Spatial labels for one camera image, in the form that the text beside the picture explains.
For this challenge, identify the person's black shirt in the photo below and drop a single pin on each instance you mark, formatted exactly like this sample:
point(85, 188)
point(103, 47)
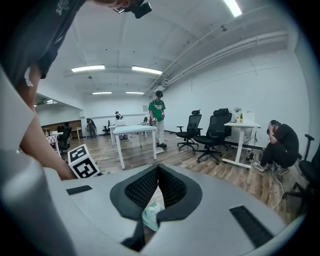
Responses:
point(37, 30)

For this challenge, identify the white card box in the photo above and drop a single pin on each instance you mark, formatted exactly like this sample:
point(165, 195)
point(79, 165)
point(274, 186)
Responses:
point(249, 117)

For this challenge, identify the ceiling dome sensor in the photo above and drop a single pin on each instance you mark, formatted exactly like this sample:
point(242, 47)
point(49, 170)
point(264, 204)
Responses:
point(224, 28)

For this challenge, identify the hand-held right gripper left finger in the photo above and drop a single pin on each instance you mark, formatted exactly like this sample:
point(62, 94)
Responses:
point(100, 205)

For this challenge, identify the checkered cloth table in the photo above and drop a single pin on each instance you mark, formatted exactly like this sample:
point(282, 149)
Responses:
point(52, 140)

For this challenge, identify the black head-mounted camera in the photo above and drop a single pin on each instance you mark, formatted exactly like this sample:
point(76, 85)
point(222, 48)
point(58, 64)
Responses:
point(140, 8)

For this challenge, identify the light blue table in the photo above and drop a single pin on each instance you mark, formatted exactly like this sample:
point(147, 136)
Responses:
point(135, 130)

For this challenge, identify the white long desk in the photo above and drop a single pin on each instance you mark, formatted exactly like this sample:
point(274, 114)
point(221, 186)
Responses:
point(118, 126)

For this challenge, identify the ceiling light panel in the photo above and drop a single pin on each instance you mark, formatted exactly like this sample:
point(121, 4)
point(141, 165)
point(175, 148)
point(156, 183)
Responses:
point(102, 93)
point(135, 92)
point(147, 70)
point(233, 7)
point(87, 68)

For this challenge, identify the flower vase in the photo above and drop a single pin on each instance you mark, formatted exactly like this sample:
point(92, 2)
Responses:
point(238, 117)

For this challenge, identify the white flat mop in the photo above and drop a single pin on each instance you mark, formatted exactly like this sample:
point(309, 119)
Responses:
point(160, 150)

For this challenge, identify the black office chair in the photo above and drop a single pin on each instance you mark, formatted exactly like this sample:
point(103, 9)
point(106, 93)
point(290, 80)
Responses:
point(228, 120)
point(65, 137)
point(310, 170)
point(192, 125)
point(213, 135)
point(106, 128)

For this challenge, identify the white standing desk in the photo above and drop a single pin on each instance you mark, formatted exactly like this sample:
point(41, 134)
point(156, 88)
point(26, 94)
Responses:
point(241, 124)

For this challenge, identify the person's head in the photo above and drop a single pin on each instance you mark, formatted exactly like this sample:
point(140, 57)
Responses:
point(112, 3)

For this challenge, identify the wall notice sheet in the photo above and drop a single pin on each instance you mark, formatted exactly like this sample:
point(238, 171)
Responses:
point(145, 108)

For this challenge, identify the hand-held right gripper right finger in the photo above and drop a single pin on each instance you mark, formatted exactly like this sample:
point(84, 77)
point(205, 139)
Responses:
point(212, 225)

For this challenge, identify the person's left forearm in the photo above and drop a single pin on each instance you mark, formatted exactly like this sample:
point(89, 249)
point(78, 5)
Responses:
point(42, 150)

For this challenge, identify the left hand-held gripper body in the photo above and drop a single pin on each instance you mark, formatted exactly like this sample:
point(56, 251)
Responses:
point(85, 167)

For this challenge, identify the white ceiling pipes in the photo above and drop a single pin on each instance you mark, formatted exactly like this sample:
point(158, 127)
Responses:
point(225, 50)

